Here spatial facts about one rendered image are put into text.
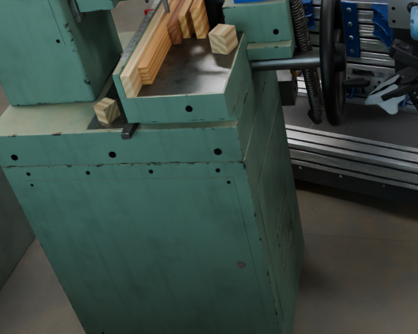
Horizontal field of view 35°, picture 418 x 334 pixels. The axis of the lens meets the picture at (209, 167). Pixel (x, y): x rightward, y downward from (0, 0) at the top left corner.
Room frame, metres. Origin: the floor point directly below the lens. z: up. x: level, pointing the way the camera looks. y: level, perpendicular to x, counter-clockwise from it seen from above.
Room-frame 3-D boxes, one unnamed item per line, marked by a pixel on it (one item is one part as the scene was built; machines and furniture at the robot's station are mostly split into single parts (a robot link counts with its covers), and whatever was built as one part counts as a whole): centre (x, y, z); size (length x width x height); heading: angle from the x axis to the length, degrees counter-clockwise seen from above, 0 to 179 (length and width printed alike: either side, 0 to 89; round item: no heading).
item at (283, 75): (1.54, -0.23, 0.58); 0.12 x 0.08 x 0.08; 69
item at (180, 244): (1.39, 0.11, 0.35); 0.58 x 0.45 x 0.71; 69
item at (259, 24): (1.33, -0.20, 0.91); 0.15 x 0.14 x 0.09; 159
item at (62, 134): (1.39, 0.12, 0.76); 0.57 x 0.45 x 0.09; 69
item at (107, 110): (1.24, 0.18, 0.82); 0.04 x 0.03 x 0.04; 131
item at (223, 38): (1.22, -0.09, 0.92); 0.04 x 0.04 x 0.04; 48
